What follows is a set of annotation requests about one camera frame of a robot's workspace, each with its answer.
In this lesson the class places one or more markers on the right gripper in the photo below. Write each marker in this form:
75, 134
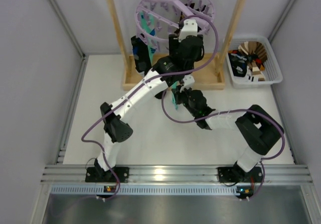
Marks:
176, 93

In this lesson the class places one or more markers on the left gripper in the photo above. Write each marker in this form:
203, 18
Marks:
174, 41

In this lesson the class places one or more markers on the mint green sock front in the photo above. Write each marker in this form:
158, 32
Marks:
174, 86

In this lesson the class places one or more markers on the black patterned sock back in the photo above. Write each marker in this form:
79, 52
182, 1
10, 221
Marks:
238, 64

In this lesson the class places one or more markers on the black patterned sock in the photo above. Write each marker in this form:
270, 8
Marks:
238, 64
141, 56

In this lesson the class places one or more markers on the black patterned sock front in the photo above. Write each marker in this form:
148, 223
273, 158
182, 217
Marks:
141, 56

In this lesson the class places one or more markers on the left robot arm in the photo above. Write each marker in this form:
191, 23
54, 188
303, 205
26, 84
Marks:
117, 114

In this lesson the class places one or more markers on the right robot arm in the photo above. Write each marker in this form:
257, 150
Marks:
259, 130

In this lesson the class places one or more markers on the wooden hanger rack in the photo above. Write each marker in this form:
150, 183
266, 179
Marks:
174, 69

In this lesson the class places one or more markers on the purple round clip hanger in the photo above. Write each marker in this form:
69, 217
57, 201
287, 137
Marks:
156, 19

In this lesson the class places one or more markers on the white socks in basket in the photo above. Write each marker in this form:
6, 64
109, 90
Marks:
249, 77

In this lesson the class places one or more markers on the brown argyle socks in basket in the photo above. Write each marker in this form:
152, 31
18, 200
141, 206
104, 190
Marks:
256, 55

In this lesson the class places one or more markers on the brown argyle sock hanging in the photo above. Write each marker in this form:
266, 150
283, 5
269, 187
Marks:
185, 12

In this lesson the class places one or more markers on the white plastic basket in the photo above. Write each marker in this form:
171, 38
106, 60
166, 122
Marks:
272, 70

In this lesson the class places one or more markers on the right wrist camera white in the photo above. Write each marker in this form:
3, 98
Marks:
188, 81

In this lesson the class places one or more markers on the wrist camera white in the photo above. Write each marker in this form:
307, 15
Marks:
188, 81
190, 28

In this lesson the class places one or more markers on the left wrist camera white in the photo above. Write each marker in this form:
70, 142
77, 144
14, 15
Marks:
190, 28

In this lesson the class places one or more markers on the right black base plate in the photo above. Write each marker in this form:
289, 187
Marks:
227, 175

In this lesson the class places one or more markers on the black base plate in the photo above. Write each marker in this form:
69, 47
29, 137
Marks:
96, 175
227, 175

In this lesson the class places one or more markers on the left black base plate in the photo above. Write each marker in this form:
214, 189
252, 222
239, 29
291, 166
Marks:
96, 175

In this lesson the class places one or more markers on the aluminium mounting rail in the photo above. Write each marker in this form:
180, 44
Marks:
142, 180

